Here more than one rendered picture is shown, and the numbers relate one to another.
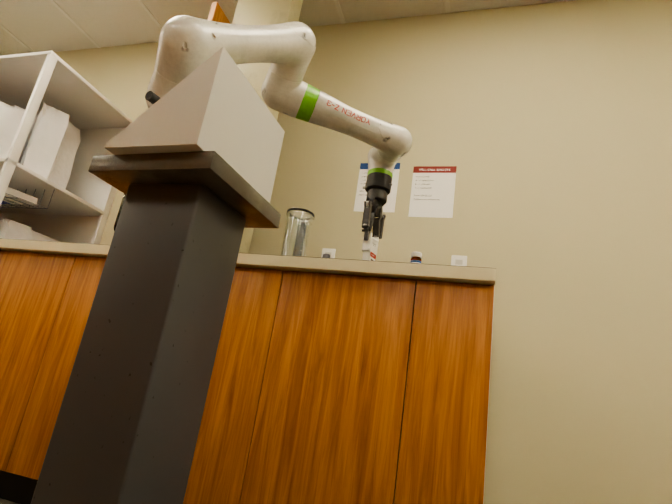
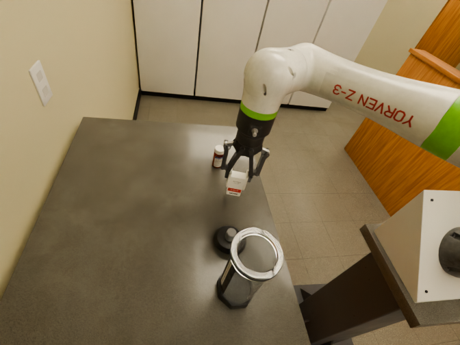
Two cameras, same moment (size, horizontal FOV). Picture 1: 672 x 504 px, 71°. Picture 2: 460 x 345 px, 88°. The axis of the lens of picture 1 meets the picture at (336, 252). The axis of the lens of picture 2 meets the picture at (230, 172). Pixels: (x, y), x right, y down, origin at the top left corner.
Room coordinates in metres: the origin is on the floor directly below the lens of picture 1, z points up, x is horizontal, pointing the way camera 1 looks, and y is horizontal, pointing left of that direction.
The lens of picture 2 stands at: (1.93, 0.28, 1.60)
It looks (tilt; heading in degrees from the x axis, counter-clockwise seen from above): 46 degrees down; 232
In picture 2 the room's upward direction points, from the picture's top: 15 degrees clockwise
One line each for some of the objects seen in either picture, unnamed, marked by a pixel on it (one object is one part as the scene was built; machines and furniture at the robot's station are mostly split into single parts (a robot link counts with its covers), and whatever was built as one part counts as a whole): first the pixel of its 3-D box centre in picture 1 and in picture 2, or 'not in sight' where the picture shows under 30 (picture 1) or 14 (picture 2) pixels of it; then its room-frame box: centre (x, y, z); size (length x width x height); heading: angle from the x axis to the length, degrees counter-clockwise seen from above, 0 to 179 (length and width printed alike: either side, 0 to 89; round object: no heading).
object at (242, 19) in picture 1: (265, 54); not in sight; (2.10, 0.53, 2.18); 0.32 x 0.25 x 0.93; 71
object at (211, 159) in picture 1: (192, 194); (424, 268); (1.06, 0.36, 0.92); 0.32 x 0.32 x 0.04; 69
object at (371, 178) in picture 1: (377, 185); (255, 120); (1.58, -0.11, 1.27); 0.12 x 0.09 x 0.06; 57
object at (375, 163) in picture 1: (382, 160); (269, 81); (1.57, -0.12, 1.37); 0.13 x 0.11 x 0.14; 14
